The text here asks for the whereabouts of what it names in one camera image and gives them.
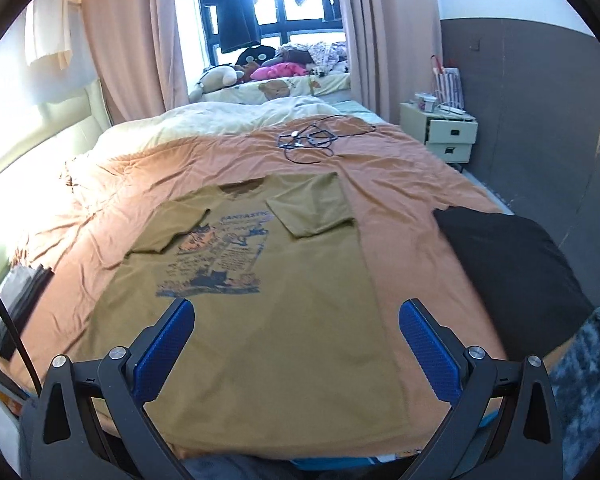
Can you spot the cream padded headboard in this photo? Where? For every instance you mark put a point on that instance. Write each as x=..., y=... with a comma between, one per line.
x=82, y=114

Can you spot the pink curtain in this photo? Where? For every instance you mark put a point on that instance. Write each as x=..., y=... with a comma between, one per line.
x=391, y=44
x=137, y=54

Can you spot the dark blue shaggy rug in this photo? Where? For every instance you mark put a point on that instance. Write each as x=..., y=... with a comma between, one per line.
x=575, y=381

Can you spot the white plush toy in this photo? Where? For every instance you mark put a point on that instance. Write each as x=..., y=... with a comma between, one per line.
x=214, y=79

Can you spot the black round plush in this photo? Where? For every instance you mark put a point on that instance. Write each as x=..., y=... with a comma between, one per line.
x=256, y=54

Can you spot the dark hanging coat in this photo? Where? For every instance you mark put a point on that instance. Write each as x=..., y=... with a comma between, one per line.
x=238, y=26

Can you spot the orange bed duvet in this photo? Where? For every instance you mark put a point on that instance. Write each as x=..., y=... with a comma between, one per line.
x=392, y=183

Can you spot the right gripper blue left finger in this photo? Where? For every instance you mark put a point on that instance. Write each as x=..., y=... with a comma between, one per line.
x=156, y=349

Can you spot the black folded clothes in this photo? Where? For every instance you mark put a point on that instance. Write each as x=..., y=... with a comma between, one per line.
x=530, y=292

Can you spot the left pink curtain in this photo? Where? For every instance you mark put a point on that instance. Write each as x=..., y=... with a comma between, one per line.
x=137, y=54

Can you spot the cream yellow blanket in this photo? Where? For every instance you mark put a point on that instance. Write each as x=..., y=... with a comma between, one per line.
x=206, y=119

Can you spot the olive graphic t-shirt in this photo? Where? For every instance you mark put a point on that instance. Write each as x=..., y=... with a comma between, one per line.
x=288, y=356

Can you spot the striped gift bag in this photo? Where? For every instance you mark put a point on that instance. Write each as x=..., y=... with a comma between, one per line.
x=448, y=85

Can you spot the right pink curtain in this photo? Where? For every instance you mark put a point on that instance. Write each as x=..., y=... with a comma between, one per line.
x=391, y=44

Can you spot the pink plush cloth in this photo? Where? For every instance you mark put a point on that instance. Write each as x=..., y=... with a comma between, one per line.
x=279, y=70

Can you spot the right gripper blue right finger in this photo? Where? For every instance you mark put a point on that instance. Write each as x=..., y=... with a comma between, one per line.
x=439, y=353

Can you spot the cream bedside drawer cabinet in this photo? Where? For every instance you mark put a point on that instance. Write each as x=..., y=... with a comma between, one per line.
x=449, y=136

